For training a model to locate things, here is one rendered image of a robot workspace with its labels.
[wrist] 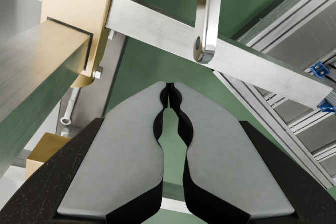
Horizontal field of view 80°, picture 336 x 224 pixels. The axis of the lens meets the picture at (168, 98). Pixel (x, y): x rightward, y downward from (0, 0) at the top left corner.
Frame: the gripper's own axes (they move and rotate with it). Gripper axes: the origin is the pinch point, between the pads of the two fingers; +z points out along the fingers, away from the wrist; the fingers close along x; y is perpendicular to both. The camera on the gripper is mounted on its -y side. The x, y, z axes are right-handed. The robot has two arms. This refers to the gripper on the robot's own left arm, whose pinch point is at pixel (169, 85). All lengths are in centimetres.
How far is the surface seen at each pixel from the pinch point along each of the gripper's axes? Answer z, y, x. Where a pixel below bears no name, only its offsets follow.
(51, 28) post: 5.8, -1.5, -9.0
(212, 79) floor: 91, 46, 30
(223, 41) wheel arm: 8.5, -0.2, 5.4
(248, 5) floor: 91, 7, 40
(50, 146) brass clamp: 9.4, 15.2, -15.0
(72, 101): 20.3, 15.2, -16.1
